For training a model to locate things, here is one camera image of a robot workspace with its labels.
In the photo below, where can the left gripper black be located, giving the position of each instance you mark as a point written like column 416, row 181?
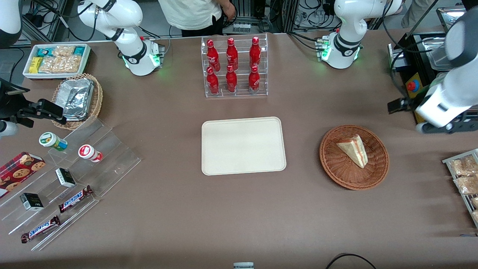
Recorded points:
column 409, row 104

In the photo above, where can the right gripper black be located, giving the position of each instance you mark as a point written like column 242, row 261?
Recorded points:
column 10, row 105

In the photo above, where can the person bare forearm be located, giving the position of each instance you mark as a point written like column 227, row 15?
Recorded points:
column 228, row 10

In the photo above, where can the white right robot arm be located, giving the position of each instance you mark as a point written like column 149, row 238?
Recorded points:
column 127, row 15

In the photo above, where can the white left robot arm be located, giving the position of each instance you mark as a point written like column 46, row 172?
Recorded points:
column 347, row 22

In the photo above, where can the light wicker basket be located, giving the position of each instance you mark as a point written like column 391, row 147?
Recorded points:
column 98, row 97

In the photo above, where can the wrapped triangle sandwich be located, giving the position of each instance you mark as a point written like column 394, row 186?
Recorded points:
column 354, row 151

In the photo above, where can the tray of packaged snacks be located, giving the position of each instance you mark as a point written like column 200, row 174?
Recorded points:
column 448, row 161

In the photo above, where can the brown wicker basket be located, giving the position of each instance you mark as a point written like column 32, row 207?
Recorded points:
column 336, row 168

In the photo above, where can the cream plastic tray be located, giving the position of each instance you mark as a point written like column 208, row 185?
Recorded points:
column 242, row 145

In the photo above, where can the yellow emergency stop box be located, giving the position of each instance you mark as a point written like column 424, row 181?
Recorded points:
column 412, row 86

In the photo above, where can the stack of foil trays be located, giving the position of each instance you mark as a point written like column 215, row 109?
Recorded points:
column 76, row 99

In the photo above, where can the green lid yogurt cup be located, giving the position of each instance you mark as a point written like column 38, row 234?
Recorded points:
column 50, row 140

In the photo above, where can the white plastic snack bin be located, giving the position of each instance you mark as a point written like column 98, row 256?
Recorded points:
column 28, row 74

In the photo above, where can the yellow snack packet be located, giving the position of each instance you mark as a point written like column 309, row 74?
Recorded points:
column 36, row 65

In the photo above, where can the clear cracker bag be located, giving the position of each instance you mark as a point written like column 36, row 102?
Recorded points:
column 63, row 51
column 61, row 64

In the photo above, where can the red lid yogurt cup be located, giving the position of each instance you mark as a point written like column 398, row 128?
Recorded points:
column 87, row 152

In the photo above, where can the teal snack packet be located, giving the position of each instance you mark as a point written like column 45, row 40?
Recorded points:
column 44, row 52
column 80, row 50

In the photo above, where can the steel pan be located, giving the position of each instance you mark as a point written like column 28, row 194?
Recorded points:
column 440, row 56
column 450, row 18

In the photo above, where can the small black carton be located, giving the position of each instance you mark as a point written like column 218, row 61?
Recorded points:
column 65, row 177
column 31, row 201

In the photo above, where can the red tartan cookie box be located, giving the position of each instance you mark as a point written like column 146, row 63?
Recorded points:
column 18, row 172

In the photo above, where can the clear acrylic step stand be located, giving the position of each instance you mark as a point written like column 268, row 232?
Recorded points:
column 48, row 216
column 115, row 160

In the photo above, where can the clear nut snack bag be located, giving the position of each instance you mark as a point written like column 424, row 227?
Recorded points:
column 463, row 166
column 475, row 216
column 466, row 185
column 475, row 202

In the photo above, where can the Snickers chocolate bar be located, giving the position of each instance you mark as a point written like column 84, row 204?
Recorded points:
column 74, row 199
column 40, row 229

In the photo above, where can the person in beige trousers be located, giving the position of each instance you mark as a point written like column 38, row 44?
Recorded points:
column 412, row 11

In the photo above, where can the red cola bottle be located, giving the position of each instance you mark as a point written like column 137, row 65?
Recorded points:
column 231, row 80
column 254, row 80
column 213, row 82
column 255, row 52
column 232, row 54
column 213, row 56

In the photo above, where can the clear acrylic bottle rack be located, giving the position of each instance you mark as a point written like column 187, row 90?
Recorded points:
column 241, row 89

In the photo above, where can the person in white shirt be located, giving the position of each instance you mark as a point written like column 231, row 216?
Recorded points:
column 186, row 13

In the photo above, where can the white power strip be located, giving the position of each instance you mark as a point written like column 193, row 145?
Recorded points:
column 242, row 27

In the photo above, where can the white grey capped object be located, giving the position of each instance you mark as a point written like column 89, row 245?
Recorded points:
column 243, row 266

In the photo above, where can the black equipment frame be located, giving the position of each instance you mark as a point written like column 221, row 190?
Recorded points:
column 418, row 59

